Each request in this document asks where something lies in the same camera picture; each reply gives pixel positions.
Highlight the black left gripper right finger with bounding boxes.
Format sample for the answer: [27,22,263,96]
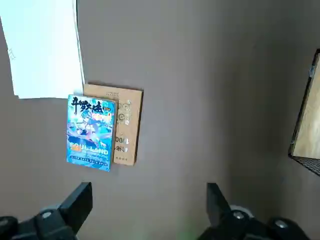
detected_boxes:
[197,182,312,240]

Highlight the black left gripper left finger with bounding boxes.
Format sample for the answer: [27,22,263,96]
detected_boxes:
[0,181,94,240]

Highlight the blue comic book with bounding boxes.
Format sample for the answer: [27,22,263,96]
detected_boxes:
[66,94,119,173]

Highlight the clipboard with white paper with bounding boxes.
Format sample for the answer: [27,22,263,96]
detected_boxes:
[0,0,86,100]

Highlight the black wire shelf wooden boards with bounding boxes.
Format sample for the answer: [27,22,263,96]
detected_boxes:
[287,48,320,178]

